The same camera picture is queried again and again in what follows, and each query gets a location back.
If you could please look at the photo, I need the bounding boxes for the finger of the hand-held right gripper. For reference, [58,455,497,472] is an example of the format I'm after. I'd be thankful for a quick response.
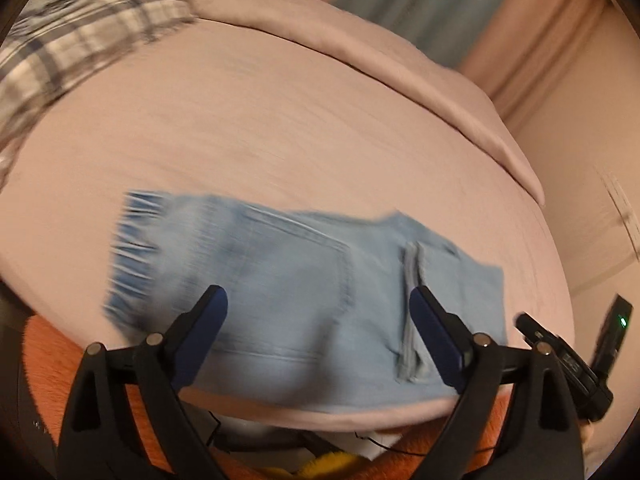
[515,312,557,352]

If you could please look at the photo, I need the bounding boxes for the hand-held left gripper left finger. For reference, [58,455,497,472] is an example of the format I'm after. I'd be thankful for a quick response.
[59,285,229,480]

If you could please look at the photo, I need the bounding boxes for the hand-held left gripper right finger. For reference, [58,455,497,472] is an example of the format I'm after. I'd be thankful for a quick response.
[409,285,585,480]

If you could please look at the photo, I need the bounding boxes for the light blue denim pants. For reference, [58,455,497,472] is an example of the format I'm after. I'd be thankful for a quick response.
[102,190,510,417]

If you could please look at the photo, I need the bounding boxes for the orange shaggy rug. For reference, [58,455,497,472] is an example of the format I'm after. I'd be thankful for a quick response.
[21,312,596,480]

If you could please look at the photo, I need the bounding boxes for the yellow fluffy object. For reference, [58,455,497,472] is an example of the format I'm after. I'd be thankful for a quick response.
[252,450,368,480]

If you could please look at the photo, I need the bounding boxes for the pink curtain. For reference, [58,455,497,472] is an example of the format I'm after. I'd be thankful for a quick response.
[240,0,618,128]

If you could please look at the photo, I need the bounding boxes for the pink quilt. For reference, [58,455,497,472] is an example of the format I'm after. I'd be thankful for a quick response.
[160,0,547,207]

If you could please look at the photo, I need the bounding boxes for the large plaid pillow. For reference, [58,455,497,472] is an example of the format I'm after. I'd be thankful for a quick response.
[0,0,198,181]

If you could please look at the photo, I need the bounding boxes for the blue curtain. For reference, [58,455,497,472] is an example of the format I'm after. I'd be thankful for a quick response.
[327,0,536,72]

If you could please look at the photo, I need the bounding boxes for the folded light denim garment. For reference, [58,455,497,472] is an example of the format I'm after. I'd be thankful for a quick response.
[22,0,78,18]

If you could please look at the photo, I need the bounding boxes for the thin black cable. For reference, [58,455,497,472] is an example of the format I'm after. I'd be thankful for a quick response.
[197,409,436,462]

